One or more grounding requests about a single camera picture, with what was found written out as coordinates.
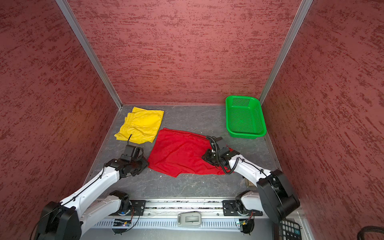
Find left circuit board with wires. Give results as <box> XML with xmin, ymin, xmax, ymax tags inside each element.
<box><xmin>112</xmin><ymin>208</ymin><xmax>140</xmax><ymax>235</ymax></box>

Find right corner aluminium post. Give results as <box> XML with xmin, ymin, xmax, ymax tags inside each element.
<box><xmin>259</xmin><ymin>0</ymin><xmax>313</xmax><ymax>105</ymax></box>

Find yellow shorts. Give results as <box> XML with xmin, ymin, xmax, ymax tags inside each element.
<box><xmin>114</xmin><ymin>107</ymin><xmax>164</xmax><ymax>145</ymax></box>

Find grey tape dispenser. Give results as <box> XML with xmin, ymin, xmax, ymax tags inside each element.
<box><xmin>177</xmin><ymin>212</ymin><xmax>202</xmax><ymax>228</ymax></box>

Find aluminium rail frame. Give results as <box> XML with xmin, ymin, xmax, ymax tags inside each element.
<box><xmin>80</xmin><ymin>196</ymin><xmax>316</xmax><ymax>240</ymax></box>

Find red shorts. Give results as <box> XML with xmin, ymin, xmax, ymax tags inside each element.
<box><xmin>148</xmin><ymin>128</ymin><xmax>234</xmax><ymax>178</ymax></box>

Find white slotted cable duct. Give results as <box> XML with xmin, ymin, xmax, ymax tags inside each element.
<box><xmin>93</xmin><ymin>219</ymin><xmax>240</xmax><ymax>231</ymax></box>

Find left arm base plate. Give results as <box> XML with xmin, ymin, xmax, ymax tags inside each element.
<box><xmin>118</xmin><ymin>200</ymin><xmax>147</xmax><ymax>217</ymax></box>

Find left corner aluminium post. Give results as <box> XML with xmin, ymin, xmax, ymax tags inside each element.
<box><xmin>56</xmin><ymin>0</ymin><xmax>123</xmax><ymax>110</ymax></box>

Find black cable coil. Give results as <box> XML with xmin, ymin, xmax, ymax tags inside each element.
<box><xmin>356</xmin><ymin>225</ymin><xmax>384</xmax><ymax>240</ymax></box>

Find right circuit board with wires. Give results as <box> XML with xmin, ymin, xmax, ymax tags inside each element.
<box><xmin>239</xmin><ymin>211</ymin><xmax>255</xmax><ymax>235</ymax></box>

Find black calculator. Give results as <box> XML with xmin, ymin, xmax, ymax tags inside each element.
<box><xmin>273</xmin><ymin>220</ymin><xmax>302</xmax><ymax>240</ymax></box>

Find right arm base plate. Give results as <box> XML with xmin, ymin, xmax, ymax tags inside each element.
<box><xmin>222</xmin><ymin>200</ymin><xmax>263</xmax><ymax>217</ymax></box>

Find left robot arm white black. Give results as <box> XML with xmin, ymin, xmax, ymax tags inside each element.
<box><xmin>30</xmin><ymin>157</ymin><xmax>149</xmax><ymax>240</ymax></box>

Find circuit board with wires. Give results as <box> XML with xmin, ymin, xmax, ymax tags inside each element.
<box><xmin>239</xmin><ymin>211</ymin><xmax>255</xmax><ymax>235</ymax></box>
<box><xmin>112</xmin><ymin>208</ymin><xmax>140</xmax><ymax>235</ymax></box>

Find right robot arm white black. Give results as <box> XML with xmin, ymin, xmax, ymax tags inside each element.
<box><xmin>202</xmin><ymin>150</ymin><xmax>301</xmax><ymax>223</ymax></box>

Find green plastic basket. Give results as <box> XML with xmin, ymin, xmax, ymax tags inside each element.
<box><xmin>226</xmin><ymin>96</ymin><xmax>267</xmax><ymax>140</ymax></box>

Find small wooden block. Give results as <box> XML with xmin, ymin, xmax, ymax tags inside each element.
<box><xmin>245</xmin><ymin>179</ymin><xmax>253</xmax><ymax>188</ymax></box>

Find corner aluminium post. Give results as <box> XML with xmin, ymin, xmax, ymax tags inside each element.
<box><xmin>56</xmin><ymin>0</ymin><xmax>123</xmax><ymax>110</ymax></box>
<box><xmin>259</xmin><ymin>0</ymin><xmax>313</xmax><ymax>105</ymax></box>

